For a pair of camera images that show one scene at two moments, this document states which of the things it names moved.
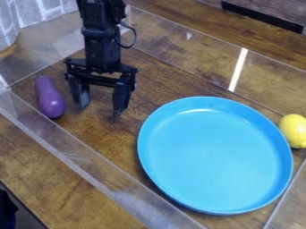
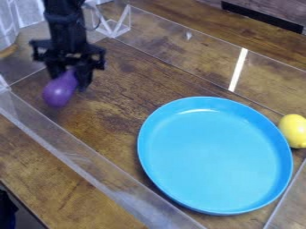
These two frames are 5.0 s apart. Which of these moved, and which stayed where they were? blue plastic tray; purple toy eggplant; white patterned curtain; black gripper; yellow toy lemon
Moved: black gripper; purple toy eggplant
Stayed: white patterned curtain; yellow toy lemon; blue plastic tray
